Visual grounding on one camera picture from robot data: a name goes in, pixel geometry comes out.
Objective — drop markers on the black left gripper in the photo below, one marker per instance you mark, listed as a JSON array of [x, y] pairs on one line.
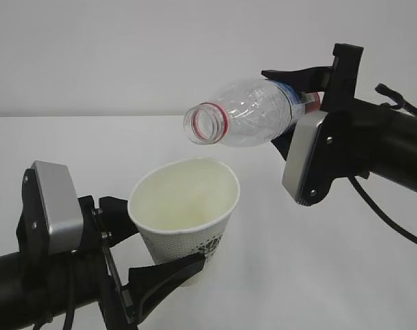
[[107, 225]]

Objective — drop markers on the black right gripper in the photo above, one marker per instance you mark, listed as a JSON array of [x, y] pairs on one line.
[[338, 83]]

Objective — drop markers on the clear plastic water bottle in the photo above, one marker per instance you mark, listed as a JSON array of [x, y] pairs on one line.
[[248, 113]]

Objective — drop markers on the white paper coffee cup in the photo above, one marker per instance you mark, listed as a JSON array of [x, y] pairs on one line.
[[183, 208]]

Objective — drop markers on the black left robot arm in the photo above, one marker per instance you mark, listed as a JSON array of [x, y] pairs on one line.
[[64, 259]]

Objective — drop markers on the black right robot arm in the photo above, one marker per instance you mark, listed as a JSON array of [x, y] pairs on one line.
[[345, 137]]

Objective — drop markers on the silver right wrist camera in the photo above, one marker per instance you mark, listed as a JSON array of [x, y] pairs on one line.
[[299, 157]]

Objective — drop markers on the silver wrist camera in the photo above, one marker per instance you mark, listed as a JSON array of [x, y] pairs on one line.
[[63, 216], [299, 157]]

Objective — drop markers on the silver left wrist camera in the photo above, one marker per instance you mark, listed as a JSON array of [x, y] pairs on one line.
[[63, 216]]

